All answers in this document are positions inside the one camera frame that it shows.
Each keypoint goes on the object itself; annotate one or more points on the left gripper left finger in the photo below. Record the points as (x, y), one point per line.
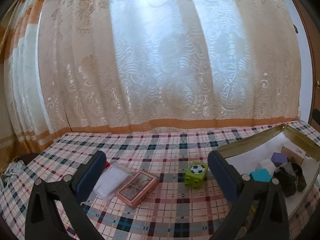
(43, 220)

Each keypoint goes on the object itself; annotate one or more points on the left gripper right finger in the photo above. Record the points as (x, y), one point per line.
(270, 220)

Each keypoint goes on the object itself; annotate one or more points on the grey black sock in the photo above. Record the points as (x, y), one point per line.
(291, 178)

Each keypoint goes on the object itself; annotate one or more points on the purple block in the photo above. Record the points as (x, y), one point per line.
(278, 159)

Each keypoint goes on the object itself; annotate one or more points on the white cardboard box red seal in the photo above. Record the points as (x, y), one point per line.
(294, 154)

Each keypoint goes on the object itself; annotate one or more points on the green soccer dice cube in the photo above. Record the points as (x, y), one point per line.
(195, 175)

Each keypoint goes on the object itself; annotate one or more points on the clear plastic toothpick box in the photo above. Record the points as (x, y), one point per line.
(111, 180)

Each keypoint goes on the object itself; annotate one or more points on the teal block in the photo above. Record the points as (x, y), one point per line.
(261, 175)

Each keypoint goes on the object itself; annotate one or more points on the grey knitted cloth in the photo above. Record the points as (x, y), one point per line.
(13, 170)

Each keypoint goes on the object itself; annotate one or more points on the gold tin storage box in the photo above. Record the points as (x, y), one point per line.
(267, 147)

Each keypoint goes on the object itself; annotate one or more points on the dark brown chair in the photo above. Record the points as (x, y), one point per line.
(27, 158)

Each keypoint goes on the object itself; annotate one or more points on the cream lace curtain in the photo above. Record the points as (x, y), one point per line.
(122, 66)

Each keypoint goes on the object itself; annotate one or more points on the wooden door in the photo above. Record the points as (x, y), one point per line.
(308, 39)

